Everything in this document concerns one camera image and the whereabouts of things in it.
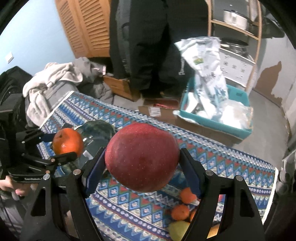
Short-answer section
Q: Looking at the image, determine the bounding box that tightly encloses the orange tangerine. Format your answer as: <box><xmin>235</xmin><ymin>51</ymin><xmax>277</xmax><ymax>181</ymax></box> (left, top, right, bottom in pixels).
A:
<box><xmin>52</xmin><ymin>128</ymin><xmax>84</xmax><ymax>157</ymax></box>
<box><xmin>171</xmin><ymin>204</ymin><xmax>190</xmax><ymax>221</ymax></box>

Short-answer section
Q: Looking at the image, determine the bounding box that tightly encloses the dark red apple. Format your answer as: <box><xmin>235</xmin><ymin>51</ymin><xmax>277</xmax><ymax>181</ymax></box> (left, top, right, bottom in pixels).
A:
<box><xmin>104</xmin><ymin>123</ymin><xmax>180</xmax><ymax>193</ymax></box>

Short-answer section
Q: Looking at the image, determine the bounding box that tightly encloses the red apple with stem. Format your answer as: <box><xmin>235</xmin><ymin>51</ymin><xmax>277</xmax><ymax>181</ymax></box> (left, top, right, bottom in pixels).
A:
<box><xmin>218</xmin><ymin>194</ymin><xmax>225</xmax><ymax>202</ymax></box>

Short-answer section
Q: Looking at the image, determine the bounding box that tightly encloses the left human hand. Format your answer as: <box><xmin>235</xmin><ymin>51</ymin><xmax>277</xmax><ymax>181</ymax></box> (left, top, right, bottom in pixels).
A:
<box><xmin>0</xmin><ymin>176</ymin><xmax>38</xmax><ymax>196</ymax></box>

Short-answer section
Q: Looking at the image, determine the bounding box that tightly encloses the yellow pear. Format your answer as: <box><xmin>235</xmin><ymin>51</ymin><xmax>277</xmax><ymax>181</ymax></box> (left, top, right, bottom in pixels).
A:
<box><xmin>207</xmin><ymin>224</ymin><xmax>219</xmax><ymax>238</ymax></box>

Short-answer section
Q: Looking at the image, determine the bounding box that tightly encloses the pile of grey clothes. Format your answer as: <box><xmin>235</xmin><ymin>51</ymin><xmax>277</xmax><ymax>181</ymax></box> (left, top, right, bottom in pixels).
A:
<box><xmin>23</xmin><ymin>57</ymin><xmax>113</xmax><ymax>128</ymax></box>

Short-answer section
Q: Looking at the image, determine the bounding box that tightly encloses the patterned blue tablecloth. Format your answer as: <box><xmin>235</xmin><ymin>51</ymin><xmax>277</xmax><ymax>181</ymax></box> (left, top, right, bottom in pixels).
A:
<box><xmin>41</xmin><ymin>91</ymin><xmax>276</xmax><ymax>240</ymax></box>

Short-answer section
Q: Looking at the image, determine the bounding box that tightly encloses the orange tangerine front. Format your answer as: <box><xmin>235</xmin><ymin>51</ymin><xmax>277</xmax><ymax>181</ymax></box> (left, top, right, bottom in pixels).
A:
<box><xmin>171</xmin><ymin>204</ymin><xmax>190</xmax><ymax>221</ymax></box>

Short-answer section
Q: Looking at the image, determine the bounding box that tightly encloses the clear plastic bag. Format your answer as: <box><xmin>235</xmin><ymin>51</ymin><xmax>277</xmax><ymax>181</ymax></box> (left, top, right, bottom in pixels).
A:
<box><xmin>219</xmin><ymin>99</ymin><xmax>253</xmax><ymax>130</ymax></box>

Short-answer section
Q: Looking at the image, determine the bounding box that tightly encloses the brown cardboard box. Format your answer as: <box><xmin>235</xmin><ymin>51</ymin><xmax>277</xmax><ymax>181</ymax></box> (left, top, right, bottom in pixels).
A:
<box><xmin>138</xmin><ymin>98</ymin><xmax>242</xmax><ymax>146</ymax></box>

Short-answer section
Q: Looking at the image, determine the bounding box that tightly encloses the teal cardboard box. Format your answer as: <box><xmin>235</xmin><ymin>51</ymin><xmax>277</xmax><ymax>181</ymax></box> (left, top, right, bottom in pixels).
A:
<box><xmin>179</xmin><ymin>78</ymin><xmax>253</xmax><ymax>140</ymax></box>

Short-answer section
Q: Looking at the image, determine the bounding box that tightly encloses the wooden louvered door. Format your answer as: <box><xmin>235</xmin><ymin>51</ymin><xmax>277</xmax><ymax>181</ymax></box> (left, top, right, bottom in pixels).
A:
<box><xmin>55</xmin><ymin>0</ymin><xmax>111</xmax><ymax>58</ymax></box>

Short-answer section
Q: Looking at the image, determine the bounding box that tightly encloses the black hanging jacket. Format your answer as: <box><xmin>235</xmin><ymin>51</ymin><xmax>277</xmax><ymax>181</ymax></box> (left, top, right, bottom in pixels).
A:
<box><xmin>109</xmin><ymin>1</ymin><xmax>208</xmax><ymax>98</ymax></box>

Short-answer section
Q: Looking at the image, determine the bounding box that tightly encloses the white patterned cabinet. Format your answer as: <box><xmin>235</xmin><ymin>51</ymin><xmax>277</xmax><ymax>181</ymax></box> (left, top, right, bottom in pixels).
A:
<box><xmin>220</xmin><ymin>48</ymin><xmax>255</xmax><ymax>88</ymax></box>

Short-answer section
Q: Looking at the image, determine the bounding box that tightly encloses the white rice bag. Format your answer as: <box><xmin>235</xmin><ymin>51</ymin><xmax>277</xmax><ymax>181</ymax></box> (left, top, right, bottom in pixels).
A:
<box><xmin>175</xmin><ymin>37</ymin><xmax>228</xmax><ymax>120</ymax></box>

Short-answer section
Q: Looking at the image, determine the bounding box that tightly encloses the wooden shelf rack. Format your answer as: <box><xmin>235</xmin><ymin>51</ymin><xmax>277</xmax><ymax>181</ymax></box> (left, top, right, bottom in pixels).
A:
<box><xmin>206</xmin><ymin>1</ymin><xmax>262</xmax><ymax>93</ymax></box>

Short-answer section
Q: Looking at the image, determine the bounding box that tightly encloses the steel cooking pot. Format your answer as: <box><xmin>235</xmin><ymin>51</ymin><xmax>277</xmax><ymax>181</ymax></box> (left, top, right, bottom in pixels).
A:
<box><xmin>223</xmin><ymin>9</ymin><xmax>249</xmax><ymax>30</ymax></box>

